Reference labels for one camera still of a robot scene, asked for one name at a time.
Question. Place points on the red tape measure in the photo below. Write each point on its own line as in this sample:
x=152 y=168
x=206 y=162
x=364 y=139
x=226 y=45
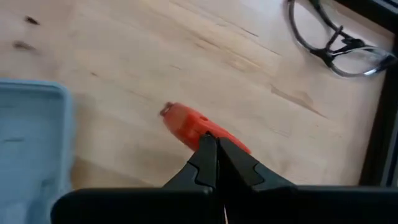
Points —
x=186 y=124

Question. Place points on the clear safety glasses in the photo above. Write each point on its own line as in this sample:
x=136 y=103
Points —
x=357 y=62

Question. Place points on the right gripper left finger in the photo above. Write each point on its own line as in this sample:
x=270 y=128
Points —
x=192 y=202

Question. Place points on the black aluminium table frame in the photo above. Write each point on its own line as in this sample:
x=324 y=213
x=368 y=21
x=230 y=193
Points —
x=376 y=124

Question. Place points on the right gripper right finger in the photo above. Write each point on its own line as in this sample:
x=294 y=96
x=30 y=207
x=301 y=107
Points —
x=264 y=202

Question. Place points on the grey plastic tool case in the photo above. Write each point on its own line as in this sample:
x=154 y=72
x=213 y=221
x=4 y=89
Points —
x=31 y=140

